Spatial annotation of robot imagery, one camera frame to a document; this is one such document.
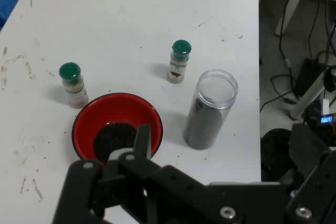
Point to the black device blue display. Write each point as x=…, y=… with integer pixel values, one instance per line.
x=326, y=119

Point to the black round object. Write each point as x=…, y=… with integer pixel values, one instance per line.
x=274, y=153

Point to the dark blue foam tile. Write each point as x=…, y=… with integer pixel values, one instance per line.
x=8, y=6

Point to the green-capped pepper spice bottle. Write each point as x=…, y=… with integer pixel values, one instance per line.
x=74, y=93
x=177, y=69

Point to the black granules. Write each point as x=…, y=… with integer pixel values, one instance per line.
x=113, y=140

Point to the white slanted desk leg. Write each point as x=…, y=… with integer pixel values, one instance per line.
x=312, y=95
x=291, y=3

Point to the red bowl black rim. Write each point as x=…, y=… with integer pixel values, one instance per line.
x=86, y=129

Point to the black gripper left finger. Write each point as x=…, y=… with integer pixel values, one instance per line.
x=162, y=182

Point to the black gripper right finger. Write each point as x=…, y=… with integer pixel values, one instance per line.
x=320, y=182

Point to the black power adapter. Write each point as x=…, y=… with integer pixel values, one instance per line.
x=308, y=77

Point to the clear plastic jar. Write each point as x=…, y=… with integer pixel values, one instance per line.
x=202, y=124

